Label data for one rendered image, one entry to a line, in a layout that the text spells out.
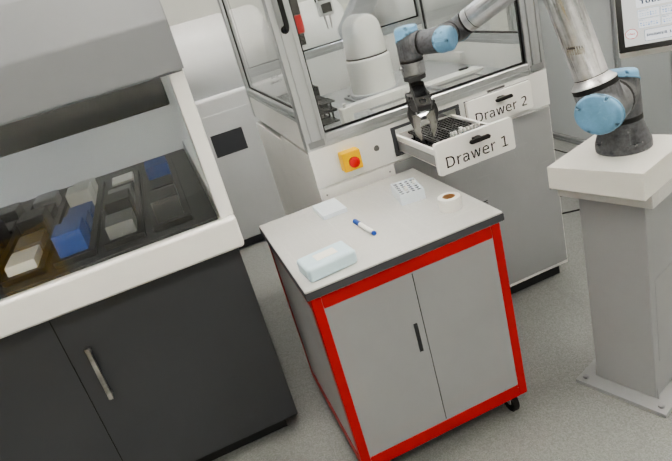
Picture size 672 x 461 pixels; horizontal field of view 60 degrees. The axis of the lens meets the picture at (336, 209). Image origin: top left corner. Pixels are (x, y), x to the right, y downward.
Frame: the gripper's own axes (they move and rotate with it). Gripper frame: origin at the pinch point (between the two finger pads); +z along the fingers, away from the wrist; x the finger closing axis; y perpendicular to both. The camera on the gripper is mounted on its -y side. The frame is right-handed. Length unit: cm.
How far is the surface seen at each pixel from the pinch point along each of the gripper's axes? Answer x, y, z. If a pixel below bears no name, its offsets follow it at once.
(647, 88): -149, 134, 49
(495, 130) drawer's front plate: -21.8, -1.7, 3.8
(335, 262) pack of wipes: 38, -42, 15
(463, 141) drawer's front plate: -10.2, -5.0, 3.5
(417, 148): 2.6, 9.8, 6.7
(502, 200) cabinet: -31, 36, 47
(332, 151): 31.5, 18.4, 2.4
